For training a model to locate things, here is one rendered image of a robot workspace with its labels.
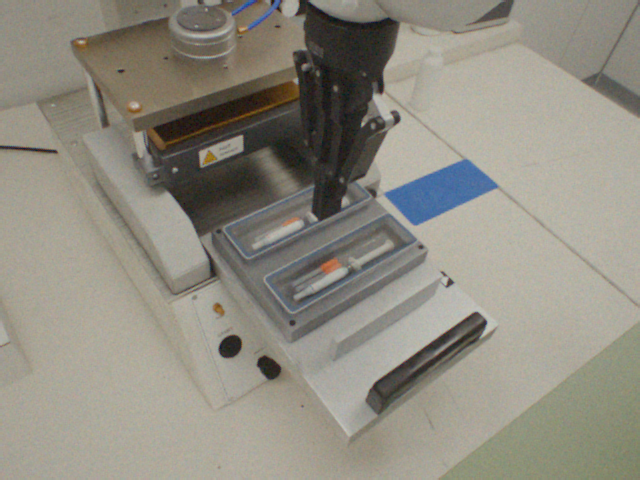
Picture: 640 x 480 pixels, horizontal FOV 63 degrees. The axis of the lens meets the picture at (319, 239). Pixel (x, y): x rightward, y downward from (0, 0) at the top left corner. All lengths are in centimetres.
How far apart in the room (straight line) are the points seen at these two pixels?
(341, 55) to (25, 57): 94
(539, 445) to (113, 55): 68
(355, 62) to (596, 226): 81
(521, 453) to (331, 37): 50
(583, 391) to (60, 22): 114
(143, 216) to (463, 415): 52
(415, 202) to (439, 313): 46
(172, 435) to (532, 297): 62
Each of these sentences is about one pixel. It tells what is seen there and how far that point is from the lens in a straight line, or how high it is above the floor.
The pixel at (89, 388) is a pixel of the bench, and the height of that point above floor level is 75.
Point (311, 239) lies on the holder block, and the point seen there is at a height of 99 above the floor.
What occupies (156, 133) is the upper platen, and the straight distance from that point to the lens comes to 66.
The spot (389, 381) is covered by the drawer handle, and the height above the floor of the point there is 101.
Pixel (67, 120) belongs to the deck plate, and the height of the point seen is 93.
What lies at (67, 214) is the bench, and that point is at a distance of 103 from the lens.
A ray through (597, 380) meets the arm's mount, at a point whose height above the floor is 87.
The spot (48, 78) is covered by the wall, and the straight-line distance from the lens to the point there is 132.
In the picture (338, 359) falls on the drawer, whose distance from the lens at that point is 56.
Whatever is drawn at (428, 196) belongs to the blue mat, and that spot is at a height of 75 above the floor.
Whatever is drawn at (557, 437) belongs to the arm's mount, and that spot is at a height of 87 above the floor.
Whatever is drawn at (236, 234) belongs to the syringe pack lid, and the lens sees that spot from 61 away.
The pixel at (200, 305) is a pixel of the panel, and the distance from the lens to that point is 67.
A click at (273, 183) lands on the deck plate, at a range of 78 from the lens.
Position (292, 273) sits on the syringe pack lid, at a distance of 58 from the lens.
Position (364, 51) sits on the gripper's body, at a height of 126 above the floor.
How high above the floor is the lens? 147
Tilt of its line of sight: 49 degrees down
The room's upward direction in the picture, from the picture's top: 8 degrees clockwise
